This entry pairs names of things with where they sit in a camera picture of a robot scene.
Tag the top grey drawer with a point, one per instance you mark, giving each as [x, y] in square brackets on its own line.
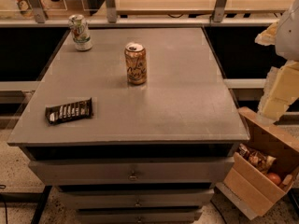
[135, 171]

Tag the black snack bar wrapper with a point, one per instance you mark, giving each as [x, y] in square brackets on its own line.
[69, 112]

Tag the grey drawer cabinet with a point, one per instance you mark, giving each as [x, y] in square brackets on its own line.
[183, 110]

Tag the orange LaCroix can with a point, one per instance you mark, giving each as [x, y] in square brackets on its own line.
[136, 63]

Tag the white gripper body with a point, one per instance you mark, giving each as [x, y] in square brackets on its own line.
[289, 36]

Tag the cardboard box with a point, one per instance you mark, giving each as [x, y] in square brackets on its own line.
[245, 186]

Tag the bottom grey drawer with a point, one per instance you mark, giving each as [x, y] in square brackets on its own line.
[139, 216]

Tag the grey drawer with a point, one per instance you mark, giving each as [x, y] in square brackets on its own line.
[136, 198]
[135, 171]
[139, 216]

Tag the metal railing post middle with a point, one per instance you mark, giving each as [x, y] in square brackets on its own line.
[111, 11]

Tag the red apple in box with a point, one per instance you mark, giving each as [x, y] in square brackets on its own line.
[274, 178]

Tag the green white soda can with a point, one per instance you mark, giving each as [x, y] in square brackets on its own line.
[80, 32]

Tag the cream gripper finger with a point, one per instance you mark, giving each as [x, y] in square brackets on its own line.
[281, 89]
[268, 36]

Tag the snack bag in box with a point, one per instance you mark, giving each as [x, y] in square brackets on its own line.
[256, 158]

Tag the middle grey drawer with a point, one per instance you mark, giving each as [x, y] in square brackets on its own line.
[136, 198]

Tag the metal railing post left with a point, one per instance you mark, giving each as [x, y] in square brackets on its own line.
[38, 11]

